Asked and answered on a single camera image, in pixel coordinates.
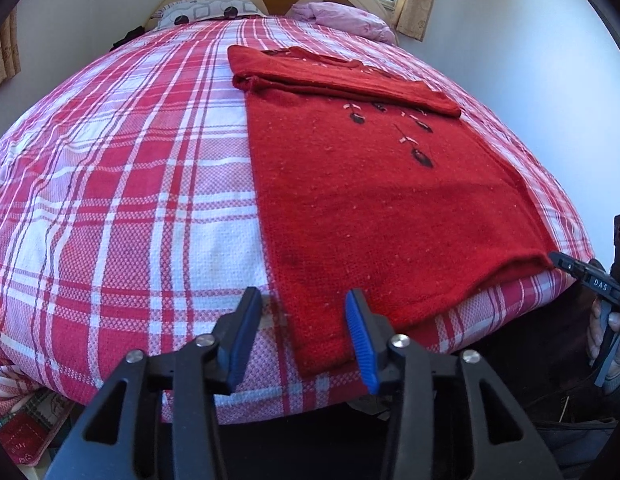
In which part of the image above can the dark cloth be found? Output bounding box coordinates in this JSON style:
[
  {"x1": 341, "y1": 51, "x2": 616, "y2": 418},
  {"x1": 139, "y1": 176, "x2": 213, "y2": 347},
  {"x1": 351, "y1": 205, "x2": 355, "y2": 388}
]
[{"x1": 110, "y1": 25, "x2": 146, "y2": 52}]

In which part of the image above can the red plaid bed sheet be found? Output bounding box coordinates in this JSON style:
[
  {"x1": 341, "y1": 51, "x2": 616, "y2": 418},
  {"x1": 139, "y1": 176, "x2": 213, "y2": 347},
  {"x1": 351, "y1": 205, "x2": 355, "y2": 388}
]
[{"x1": 0, "y1": 14, "x2": 597, "y2": 426}]

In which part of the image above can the red printed bag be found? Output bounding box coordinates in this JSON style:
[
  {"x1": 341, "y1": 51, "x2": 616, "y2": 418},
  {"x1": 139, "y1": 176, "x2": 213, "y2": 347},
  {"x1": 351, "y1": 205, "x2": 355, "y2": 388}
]
[{"x1": 0, "y1": 394, "x2": 76, "y2": 467}]

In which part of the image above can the pink pillow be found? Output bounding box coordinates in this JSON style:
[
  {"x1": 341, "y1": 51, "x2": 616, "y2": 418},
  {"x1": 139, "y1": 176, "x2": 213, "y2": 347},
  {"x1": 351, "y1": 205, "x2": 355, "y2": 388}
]
[{"x1": 289, "y1": 1, "x2": 397, "y2": 45}]

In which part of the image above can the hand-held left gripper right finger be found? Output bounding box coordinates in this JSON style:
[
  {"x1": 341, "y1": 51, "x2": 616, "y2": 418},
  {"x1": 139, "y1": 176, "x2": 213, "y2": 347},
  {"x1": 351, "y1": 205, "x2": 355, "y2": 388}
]
[{"x1": 344, "y1": 288, "x2": 563, "y2": 480}]

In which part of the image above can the narrow beige curtain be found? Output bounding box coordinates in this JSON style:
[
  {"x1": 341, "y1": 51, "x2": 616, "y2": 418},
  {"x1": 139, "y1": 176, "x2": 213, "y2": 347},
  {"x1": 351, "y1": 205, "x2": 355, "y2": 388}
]
[{"x1": 393, "y1": 0, "x2": 443, "y2": 42}]

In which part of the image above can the grey patterned pillow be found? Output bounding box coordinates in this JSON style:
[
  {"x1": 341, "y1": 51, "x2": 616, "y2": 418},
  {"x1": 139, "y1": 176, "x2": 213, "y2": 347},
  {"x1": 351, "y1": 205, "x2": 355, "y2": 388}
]
[{"x1": 156, "y1": 0, "x2": 264, "y2": 29}]

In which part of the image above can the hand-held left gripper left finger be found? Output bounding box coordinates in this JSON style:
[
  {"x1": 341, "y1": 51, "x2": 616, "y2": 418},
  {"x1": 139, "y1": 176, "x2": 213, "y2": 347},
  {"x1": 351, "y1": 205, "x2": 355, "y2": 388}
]
[{"x1": 44, "y1": 286, "x2": 263, "y2": 480}]

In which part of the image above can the red knitted sweater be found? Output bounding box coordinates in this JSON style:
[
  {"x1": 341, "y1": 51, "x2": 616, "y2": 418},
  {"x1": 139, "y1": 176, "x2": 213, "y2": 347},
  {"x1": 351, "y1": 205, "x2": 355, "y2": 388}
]
[{"x1": 227, "y1": 45, "x2": 559, "y2": 379}]

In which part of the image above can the beige side window curtain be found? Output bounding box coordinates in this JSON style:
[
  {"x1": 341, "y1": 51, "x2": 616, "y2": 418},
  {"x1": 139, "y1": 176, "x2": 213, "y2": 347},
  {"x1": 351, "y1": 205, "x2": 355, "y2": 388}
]
[{"x1": 0, "y1": 10, "x2": 22, "y2": 94}]

